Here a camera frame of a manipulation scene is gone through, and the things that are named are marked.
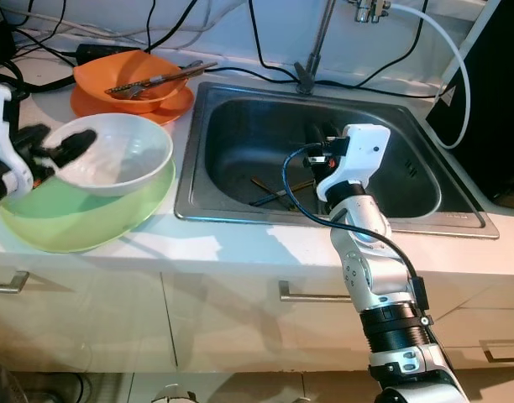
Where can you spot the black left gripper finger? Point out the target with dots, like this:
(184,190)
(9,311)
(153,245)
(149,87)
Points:
(76,144)

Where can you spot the white ceramic bowl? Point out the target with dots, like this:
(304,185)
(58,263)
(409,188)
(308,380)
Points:
(123,155)

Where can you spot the metal spoon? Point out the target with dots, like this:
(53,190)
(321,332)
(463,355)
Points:
(278,195)

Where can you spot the light green plate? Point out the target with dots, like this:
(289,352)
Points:
(81,222)

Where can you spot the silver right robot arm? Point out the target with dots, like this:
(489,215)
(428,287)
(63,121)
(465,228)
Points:
(366,269)

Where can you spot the black kitchen appliance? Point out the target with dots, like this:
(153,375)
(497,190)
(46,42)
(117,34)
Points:
(492,92)

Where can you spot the chrome faucet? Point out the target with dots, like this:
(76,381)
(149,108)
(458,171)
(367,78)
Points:
(307,80)

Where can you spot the brown wooden chopstick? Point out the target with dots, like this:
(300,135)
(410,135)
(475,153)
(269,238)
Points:
(265,186)
(194,69)

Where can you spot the orange bowl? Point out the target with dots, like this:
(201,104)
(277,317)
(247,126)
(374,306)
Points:
(110,71)

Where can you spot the black power adapter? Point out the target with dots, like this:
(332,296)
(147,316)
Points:
(106,52)

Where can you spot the stainless steel sink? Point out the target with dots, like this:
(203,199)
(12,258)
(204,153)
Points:
(232,143)

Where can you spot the orange plate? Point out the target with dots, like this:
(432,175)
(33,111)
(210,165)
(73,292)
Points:
(177,105)

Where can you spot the white base cabinet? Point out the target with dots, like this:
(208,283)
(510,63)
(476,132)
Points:
(198,319)

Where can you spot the grey left robot foot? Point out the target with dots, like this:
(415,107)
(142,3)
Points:
(175,395)

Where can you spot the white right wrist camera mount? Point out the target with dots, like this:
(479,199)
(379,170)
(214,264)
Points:
(358,155)

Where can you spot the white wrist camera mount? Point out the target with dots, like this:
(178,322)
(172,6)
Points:
(1,117)
(358,155)

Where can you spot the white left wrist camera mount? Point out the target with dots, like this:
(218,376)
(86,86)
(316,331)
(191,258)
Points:
(1,117)

